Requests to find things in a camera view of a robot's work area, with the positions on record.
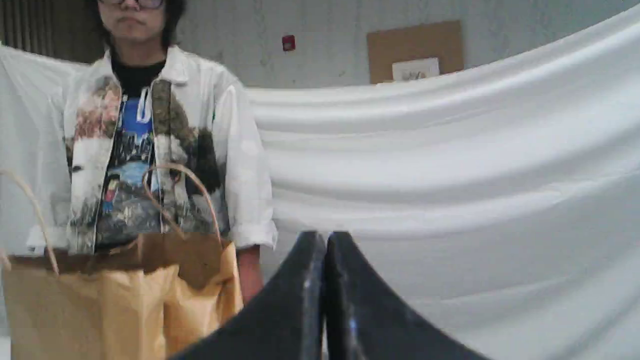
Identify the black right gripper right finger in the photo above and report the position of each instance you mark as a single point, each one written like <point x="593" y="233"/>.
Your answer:
<point x="367" y="320"/>

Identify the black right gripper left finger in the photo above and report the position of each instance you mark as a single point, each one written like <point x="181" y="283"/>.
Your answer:
<point x="284" y="321"/>

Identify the brown paper bag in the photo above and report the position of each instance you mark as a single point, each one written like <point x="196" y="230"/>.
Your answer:
<point x="147" y="300"/>

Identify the white backdrop cloth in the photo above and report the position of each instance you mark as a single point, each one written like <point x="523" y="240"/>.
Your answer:
<point x="503" y="200"/>

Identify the person in white jacket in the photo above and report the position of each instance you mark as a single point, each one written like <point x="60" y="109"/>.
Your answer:
<point x="151" y="116"/>

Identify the white paper sheet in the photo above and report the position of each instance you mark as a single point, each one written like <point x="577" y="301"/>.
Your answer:
<point x="417" y="69"/>

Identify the red fire alarm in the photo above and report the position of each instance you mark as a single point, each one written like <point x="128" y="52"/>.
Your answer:
<point x="288" y="43"/>

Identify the brown cardboard board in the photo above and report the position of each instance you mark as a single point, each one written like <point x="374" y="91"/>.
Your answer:
<point x="440" y="40"/>

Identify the black glasses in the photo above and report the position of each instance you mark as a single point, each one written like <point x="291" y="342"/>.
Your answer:
<point x="141" y="4"/>

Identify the dark slatted wall panel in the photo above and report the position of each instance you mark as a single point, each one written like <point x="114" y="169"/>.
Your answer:
<point x="61" y="29"/>

